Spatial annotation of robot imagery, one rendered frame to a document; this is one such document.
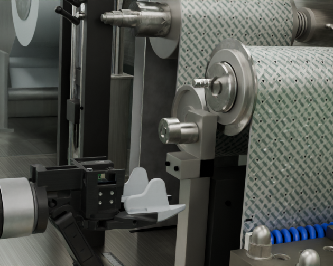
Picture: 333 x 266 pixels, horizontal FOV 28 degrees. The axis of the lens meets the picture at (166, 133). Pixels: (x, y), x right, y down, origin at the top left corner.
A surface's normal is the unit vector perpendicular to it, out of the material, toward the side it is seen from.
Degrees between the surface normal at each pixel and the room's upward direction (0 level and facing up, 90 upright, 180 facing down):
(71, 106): 90
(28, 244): 0
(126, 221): 90
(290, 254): 0
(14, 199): 61
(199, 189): 90
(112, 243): 0
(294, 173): 90
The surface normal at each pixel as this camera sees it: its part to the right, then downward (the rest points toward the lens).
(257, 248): -0.55, 0.15
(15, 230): 0.36, 0.65
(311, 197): 0.44, 0.21
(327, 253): 0.06, -0.98
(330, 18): -0.90, 0.04
